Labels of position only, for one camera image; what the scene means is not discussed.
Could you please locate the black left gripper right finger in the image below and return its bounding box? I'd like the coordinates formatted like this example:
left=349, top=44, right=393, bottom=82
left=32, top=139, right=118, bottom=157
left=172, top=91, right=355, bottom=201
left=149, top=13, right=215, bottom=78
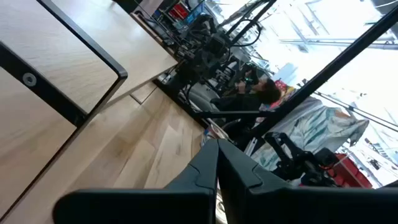
left=217, top=138, right=398, bottom=224

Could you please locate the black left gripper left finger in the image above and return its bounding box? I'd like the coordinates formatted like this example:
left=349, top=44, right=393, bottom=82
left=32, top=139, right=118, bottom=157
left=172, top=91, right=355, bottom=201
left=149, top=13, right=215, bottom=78
left=52, top=138, right=220, bottom=224

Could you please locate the wooden shelf black metal frame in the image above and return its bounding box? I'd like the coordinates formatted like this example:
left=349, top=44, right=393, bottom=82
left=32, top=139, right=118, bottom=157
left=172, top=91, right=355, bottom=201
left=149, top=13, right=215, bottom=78
left=0, top=0, right=129, bottom=220

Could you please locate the red box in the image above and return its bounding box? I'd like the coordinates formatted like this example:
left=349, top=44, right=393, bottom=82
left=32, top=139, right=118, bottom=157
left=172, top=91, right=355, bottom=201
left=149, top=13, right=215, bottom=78
left=329, top=153, right=374, bottom=189

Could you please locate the white teal cloth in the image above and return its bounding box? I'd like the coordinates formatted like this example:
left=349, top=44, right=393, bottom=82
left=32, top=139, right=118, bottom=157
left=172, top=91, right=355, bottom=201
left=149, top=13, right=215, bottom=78
left=250, top=96, right=371, bottom=172

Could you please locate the person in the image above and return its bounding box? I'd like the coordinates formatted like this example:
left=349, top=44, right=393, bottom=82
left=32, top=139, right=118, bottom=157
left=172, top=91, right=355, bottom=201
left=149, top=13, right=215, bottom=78
left=210, top=70, right=282, bottom=131

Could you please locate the red yellow printed bag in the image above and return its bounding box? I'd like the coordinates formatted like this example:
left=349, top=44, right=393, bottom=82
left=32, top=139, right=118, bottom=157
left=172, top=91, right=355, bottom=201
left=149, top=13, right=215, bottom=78
left=259, top=79, right=296, bottom=111

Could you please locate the blue storage bin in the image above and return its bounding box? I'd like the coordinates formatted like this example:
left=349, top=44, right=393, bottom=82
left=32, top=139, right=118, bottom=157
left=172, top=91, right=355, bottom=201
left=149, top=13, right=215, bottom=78
left=185, top=1, right=206, bottom=24

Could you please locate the red storage bin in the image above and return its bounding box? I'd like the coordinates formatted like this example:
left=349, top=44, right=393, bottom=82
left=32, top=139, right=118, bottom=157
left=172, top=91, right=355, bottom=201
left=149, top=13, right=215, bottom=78
left=167, top=2, right=190, bottom=20

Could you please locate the black rig frame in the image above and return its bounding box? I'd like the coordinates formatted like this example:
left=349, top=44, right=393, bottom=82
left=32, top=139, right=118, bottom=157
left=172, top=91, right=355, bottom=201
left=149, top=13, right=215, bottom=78
left=194, top=6, right=398, bottom=150

